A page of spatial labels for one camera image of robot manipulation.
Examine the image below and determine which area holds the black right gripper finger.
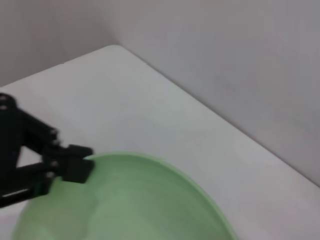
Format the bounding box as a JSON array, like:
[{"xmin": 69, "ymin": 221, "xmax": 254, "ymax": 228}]
[
  {"xmin": 0, "ymin": 93, "xmax": 93, "ymax": 161},
  {"xmin": 0, "ymin": 158, "xmax": 95, "ymax": 209}
]

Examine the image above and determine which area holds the green plastic plate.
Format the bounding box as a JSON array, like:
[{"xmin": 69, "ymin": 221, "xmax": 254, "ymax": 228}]
[{"xmin": 11, "ymin": 151, "xmax": 240, "ymax": 240}]

